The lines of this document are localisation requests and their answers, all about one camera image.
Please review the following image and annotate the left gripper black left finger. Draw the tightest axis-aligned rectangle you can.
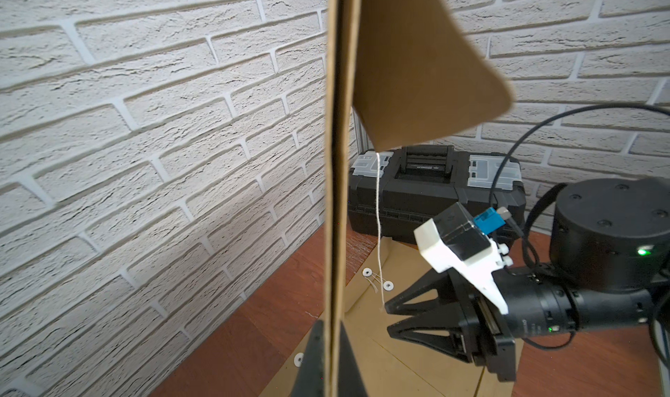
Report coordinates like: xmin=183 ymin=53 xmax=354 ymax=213
xmin=291 ymin=320 xmax=325 ymax=397

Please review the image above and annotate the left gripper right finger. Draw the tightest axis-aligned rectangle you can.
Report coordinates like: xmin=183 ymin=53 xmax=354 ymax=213
xmin=338 ymin=324 xmax=368 ymax=397

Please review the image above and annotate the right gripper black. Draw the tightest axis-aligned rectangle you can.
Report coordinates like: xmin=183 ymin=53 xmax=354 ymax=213
xmin=385 ymin=268 xmax=576 ymax=382

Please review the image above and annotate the brown kraft file bag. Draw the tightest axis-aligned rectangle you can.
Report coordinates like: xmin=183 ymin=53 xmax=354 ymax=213
xmin=342 ymin=237 xmax=524 ymax=397

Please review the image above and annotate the white closure string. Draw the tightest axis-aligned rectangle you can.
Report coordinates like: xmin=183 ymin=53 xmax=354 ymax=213
xmin=362 ymin=267 xmax=394 ymax=293

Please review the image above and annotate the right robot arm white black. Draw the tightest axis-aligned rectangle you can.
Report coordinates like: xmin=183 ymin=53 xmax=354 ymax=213
xmin=385 ymin=155 xmax=669 ymax=382

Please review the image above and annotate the black plastic toolbox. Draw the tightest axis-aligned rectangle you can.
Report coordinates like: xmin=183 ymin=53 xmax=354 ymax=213
xmin=348 ymin=145 xmax=526 ymax=244

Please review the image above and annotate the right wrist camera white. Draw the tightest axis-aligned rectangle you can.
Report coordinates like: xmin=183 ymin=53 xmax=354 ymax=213
xmin=414 ymin=203 xmax=513 ymax=315

